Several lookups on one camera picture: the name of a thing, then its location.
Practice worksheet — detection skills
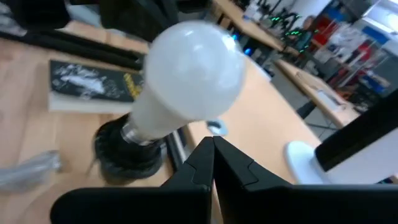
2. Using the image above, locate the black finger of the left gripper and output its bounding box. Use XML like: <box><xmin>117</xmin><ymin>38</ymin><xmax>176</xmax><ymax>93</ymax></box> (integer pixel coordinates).
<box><xmin>139</xmin><ymin>0</ymin><xmax>187</xmax><ymax>43</ymax></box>
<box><xmin>99</xmin><ymin>0</ymin><xmax>154</xmax><ymax>43</ymax></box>

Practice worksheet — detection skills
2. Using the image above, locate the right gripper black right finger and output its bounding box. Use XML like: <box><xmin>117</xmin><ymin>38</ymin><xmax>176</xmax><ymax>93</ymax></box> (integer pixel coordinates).
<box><xmin>213</xmin><ymin>136</ymin><xmax>398</xmax><ymax>224</ymax></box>

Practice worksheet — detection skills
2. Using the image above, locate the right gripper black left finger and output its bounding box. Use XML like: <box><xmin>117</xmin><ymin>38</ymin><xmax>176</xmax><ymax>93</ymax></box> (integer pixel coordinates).
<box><xmin>49</xmin><ymin>136</ymin><xmax>215</xmax><ymax>224</ymax></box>

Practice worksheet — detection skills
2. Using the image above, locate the white lightbulb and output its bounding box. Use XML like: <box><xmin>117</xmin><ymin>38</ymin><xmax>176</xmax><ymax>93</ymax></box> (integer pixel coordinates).
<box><xmin>119</xmin><ymin>20</ymin><xmax>247</xmax><ymax>146</ymax></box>

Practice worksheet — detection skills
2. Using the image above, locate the wooden-base lamp with black socket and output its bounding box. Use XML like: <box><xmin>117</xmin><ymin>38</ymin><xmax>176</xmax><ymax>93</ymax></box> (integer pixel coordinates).
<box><xmin>93</xmin><ymin>113</ymin><xmax>166</xmax><ymax>186</ymax></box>

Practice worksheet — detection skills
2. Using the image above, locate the white tower fan round base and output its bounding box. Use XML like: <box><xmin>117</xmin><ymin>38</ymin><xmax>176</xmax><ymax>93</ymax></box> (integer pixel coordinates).
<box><xmin>284</xmin><ymin>90</ymin><xmax>398</xmax><ymax>186</ymax></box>

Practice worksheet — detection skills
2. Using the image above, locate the black paperback book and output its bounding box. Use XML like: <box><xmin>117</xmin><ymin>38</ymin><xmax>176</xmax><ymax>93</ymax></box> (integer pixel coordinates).
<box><xmin>48</xmin><ymin>58</ymin><xmax>147</xmax><ymax>114</ymax></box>

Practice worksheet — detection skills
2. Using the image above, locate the light brown office desk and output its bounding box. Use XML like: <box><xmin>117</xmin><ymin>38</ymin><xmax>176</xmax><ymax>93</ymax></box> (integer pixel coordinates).
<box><xmin>183</xmin><ymin>57</ymin><xmax>323</xmax><ymax>185</ymax></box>

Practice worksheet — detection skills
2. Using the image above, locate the long wooden workbench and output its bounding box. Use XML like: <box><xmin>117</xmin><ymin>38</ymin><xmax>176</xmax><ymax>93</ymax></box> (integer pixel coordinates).
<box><xmin>214</xmin><ymin>0</ymin><xmax>287</xmax><ymax>52</ymax></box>

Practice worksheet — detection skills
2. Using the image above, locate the person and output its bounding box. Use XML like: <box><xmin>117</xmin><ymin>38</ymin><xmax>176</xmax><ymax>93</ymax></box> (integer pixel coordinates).
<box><xmin>297</xmin><ymin>14</ymin><xmax>321</xmax><ymax>54</ymax></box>

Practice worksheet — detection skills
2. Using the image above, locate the clear plastic wrapper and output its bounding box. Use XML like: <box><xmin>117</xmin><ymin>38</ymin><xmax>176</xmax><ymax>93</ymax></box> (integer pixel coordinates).
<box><xmin>0</xmin><ymin>149</ymin><xmax>63</xmax><ymax>194</ymax></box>

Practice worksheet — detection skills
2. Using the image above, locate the round desk cable grommet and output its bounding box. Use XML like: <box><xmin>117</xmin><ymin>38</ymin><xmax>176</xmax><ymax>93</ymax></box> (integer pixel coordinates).
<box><xmin>206</xmin><ymin>119</ymin><xmax>229</xmax><ymax>136</ymax></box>

